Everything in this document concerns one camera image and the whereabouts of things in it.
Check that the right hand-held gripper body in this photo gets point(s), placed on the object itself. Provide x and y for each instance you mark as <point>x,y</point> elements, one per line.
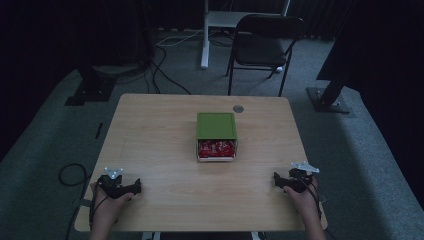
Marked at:
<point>298,181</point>

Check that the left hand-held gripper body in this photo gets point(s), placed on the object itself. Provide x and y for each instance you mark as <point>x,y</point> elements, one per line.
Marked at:
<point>113,186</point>

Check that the green box sleeve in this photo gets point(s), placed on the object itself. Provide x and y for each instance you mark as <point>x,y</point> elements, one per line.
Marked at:
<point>216,126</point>

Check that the person's left hand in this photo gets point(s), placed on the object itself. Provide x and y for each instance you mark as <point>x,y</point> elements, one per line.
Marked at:
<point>108,208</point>

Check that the person's right hand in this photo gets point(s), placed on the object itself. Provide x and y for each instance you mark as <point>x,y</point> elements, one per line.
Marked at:
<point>303,203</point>

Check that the black strip on floor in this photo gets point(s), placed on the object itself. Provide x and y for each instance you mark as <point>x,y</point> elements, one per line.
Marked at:
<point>99,130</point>

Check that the pile of red packets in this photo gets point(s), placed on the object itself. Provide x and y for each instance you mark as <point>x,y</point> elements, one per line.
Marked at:
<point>216,149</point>

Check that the grey round table grommet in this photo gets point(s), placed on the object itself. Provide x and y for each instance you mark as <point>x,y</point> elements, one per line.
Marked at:
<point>238,108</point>

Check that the black stand with base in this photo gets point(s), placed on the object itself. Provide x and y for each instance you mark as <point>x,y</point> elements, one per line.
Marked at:
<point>91,88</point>

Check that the black folding chair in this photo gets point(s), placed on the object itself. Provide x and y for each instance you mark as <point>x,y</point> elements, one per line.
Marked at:
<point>261,50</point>

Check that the black post with base plate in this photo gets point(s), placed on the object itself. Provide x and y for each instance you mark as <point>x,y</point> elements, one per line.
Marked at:
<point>328,100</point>

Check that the white desk frame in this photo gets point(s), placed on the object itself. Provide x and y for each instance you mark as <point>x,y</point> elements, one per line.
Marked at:
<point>206,40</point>

